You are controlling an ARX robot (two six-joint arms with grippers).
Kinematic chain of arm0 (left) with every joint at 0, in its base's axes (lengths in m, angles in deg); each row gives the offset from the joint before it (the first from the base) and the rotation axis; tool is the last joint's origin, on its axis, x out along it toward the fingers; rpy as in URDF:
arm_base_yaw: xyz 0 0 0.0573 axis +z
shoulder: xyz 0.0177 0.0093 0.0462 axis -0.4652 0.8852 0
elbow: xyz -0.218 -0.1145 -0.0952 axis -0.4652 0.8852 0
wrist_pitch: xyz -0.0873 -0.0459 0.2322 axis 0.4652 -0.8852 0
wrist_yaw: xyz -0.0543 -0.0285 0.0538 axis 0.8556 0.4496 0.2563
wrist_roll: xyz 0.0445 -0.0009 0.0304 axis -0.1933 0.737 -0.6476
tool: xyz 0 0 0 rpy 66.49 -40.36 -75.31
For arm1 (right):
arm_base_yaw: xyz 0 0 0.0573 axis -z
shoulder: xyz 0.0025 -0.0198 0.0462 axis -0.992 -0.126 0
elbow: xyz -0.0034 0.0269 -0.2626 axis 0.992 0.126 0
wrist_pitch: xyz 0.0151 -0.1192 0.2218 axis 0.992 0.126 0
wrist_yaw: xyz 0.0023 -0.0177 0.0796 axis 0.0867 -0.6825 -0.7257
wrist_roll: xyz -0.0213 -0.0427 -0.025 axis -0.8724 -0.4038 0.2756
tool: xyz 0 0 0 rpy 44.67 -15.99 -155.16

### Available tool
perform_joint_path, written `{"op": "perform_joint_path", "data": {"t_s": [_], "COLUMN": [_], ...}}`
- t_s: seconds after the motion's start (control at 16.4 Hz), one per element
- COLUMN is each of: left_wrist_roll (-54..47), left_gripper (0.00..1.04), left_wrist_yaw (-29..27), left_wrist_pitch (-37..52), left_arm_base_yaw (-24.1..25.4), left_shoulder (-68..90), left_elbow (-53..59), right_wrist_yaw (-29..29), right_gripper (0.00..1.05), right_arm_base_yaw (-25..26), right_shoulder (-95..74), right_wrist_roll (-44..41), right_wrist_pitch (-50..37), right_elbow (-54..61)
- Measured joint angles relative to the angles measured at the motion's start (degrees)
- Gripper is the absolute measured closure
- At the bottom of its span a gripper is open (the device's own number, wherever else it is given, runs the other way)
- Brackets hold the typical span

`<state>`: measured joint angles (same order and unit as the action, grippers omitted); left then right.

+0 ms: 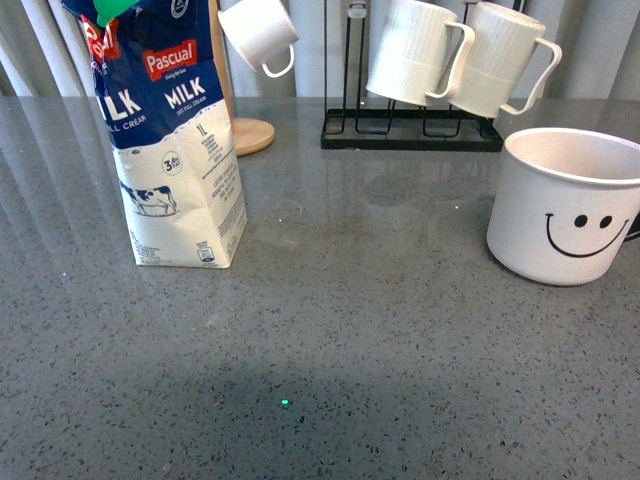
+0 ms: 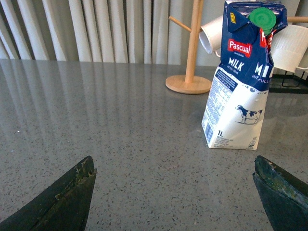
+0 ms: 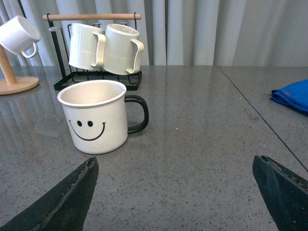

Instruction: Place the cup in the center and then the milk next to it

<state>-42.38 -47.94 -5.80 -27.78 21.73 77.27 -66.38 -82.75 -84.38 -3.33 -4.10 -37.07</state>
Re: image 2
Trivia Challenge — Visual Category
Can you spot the small white hanging mug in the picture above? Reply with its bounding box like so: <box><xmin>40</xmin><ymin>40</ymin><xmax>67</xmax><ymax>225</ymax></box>
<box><xmin>199</xmin><ymin>16</ymin><xmax>223</xmax><ymax>58</ymax></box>

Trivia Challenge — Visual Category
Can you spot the cream ribbed mug left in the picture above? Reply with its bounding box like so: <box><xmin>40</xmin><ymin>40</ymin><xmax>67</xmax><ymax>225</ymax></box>
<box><xmin>271</xmin><ymin>25</ymin><xmax>308</xmax><ymax>73</ymax></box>

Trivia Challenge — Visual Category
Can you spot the black wire mug rack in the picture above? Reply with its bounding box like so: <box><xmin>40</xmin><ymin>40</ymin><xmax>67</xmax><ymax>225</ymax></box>
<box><xmin>268</xmin><ymin>16</ymin><xmax>308</xmax><ymax>94</ymax></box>

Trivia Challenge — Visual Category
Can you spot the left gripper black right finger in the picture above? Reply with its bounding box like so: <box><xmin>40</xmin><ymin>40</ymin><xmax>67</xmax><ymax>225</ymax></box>
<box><xmin>253</xmin><ymin>155</ymin><xmax>308</xmax><ymax>231</ymax></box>

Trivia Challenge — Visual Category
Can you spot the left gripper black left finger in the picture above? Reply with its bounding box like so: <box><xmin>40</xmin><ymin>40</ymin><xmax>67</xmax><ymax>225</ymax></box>
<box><xmin>0</xmin><ymin>156</ymin><xmax>97</xmax><ymax>231</ymax></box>

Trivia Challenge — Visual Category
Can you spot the blue white milk carton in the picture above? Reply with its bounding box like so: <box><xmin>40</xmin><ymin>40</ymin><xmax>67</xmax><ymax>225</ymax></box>
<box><xmin>202</xmin><ymin>0</ymin><xmax>287</xmax><ymax>150</ymax></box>

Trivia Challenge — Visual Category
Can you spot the white pleated curtain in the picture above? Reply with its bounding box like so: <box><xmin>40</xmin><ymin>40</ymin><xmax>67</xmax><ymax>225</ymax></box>
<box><xmin>0</xmin><ymin>0</ymin><xmax>308</xmax><ymax>67</ymax></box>

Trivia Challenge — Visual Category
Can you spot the wooden mug tree stand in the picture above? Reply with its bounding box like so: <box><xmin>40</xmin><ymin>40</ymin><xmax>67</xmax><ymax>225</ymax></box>
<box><xmin>166</xmin><ymin>0</ymin><xmax>211</xmax><ymax>94</ymax></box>

